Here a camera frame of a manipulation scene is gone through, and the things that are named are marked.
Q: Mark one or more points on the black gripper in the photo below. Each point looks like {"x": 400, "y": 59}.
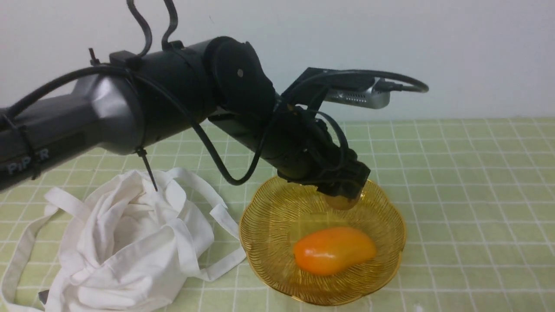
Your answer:
{"x": 325, "y": 159}

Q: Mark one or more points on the brown round fruit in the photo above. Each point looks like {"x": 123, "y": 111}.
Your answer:
{"x": 340, "y": 203}

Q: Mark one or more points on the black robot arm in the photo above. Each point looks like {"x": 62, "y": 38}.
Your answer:
{"x": 133, "y": 102}

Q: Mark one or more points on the white cloth tote bag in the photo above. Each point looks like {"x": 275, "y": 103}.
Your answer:
{"x": 129, "y": 247}

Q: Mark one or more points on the amber glass bowl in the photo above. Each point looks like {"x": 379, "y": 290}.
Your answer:
{"x": 281, "y": 213}

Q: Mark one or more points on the orange mango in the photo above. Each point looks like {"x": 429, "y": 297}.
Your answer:
{"x": 333, "y": 250}

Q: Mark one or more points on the green checkered tablecloth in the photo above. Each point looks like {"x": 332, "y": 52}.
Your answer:
{"x": 477, "y": 196}

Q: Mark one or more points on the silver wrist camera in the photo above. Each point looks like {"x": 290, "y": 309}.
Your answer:
{"x": 356, "y": 91}

